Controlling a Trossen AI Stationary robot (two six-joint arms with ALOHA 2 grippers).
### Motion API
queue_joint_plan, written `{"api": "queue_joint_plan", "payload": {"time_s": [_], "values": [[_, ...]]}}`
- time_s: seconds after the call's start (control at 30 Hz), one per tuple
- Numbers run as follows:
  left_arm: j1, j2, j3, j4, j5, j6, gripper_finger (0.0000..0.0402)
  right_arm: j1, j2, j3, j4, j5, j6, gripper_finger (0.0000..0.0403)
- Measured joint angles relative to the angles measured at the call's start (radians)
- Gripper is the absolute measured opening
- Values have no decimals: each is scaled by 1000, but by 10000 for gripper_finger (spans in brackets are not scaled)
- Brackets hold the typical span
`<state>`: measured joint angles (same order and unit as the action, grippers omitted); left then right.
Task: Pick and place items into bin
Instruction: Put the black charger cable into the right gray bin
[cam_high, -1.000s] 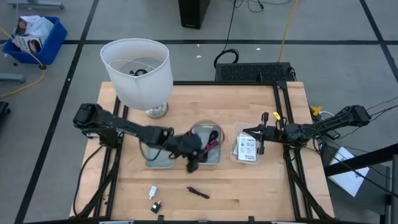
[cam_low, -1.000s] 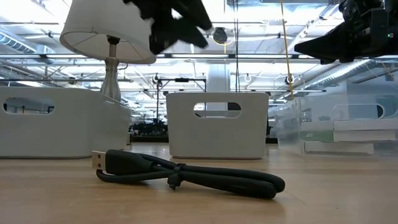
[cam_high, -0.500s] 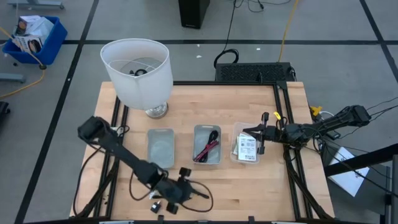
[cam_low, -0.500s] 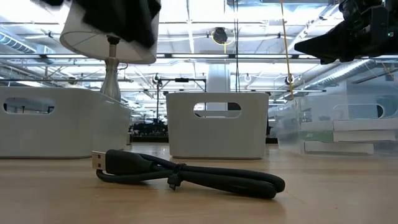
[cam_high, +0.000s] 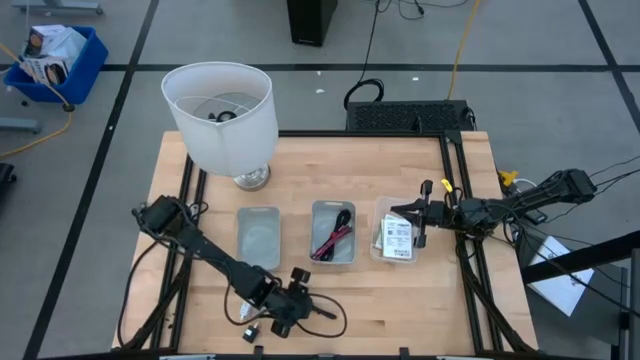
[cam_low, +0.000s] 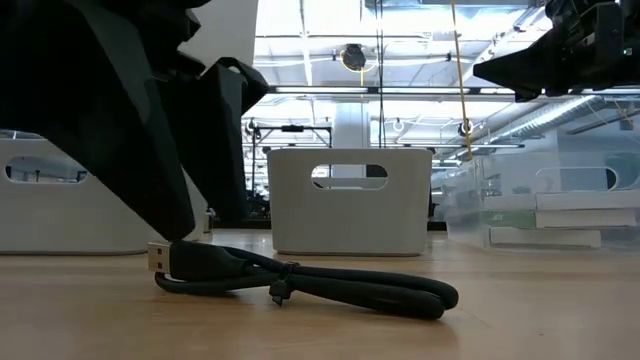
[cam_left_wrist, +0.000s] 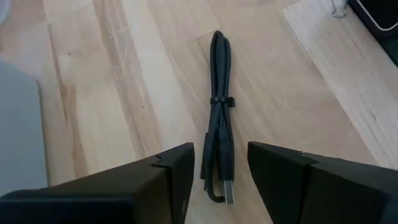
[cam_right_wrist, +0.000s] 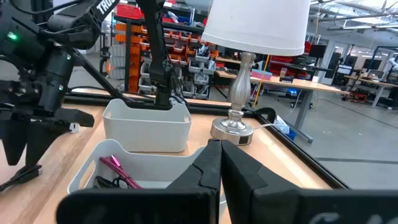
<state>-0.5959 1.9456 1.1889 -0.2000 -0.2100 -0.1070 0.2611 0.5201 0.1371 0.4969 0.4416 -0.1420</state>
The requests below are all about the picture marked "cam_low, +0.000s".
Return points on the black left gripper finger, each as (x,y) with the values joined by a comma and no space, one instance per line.
(75,90)
(215,140)

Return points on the clear plastic bin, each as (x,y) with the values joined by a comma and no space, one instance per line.
(465,200)

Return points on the large white plastic bin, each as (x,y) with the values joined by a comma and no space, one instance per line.
(50,215)

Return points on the small white plastic bin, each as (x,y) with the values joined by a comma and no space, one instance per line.
(350,220)

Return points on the white fabric lampshade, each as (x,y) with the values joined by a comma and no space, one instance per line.
(230,30)

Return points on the long ceiling light strip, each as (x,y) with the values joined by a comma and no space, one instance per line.
(400,90)

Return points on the silver ceiling duct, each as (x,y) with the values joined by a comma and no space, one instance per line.
(550,117)

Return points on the black background frame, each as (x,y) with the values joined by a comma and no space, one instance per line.
(292,129)

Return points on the black table frame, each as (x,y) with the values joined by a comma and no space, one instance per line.
(250,224)

